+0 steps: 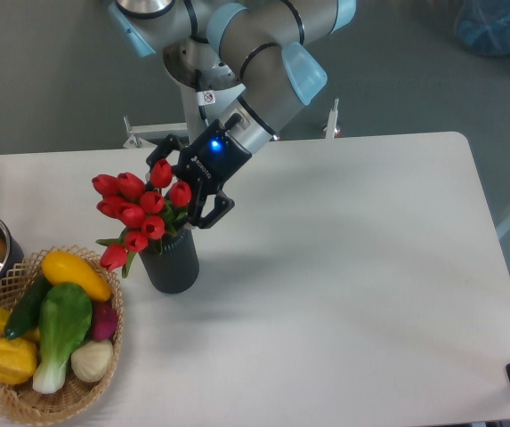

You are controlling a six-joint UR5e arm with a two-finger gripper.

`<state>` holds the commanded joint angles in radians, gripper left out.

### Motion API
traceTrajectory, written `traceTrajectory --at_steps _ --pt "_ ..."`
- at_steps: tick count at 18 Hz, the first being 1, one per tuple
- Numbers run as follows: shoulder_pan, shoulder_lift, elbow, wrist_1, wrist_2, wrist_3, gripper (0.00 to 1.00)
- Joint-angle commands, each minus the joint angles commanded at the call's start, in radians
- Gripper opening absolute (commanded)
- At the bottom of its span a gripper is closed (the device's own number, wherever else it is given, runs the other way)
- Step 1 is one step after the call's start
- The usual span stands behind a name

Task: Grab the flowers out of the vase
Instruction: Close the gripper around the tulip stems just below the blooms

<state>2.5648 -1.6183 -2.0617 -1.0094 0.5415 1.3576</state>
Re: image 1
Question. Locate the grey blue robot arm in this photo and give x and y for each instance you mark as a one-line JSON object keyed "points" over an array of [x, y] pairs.
{"points": [[288, 21]]}

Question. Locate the green cucumber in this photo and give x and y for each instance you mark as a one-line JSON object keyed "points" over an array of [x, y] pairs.
{"points": [[25, 315]]}

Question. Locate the woven wicker basket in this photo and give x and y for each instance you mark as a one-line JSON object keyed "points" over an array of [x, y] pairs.
{"points": [[20, 403]]}

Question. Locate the yellow bell pepper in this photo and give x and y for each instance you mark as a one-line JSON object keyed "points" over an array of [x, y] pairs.
{"points": [[18, 361]]}

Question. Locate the blue plastic bag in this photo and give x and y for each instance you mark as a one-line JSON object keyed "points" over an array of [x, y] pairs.
{"points": [[484, 27]]}

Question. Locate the red tulip bouquet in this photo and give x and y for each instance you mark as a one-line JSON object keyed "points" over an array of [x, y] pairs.
{"points": [[151, 212]]}

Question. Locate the yellow squash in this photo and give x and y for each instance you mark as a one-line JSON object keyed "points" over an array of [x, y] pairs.
{"points": [[62, 268]]}

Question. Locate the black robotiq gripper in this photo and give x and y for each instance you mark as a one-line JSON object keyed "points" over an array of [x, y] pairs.
{"points": [[206, 164]]}

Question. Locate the white garlic bulb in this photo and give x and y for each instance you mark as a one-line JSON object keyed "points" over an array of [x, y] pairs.
{"points": [[90, 361]]}

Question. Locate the purple radish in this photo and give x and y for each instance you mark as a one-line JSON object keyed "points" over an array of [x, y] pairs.
{"points": [[104, 322]]}

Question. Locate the dark grey ribbed vase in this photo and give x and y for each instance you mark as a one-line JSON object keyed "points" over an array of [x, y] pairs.
{"points": [[175, 269]]}

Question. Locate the green bok choy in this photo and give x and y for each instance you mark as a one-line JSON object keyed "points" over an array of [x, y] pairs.
{"points": [[65, 317]]}

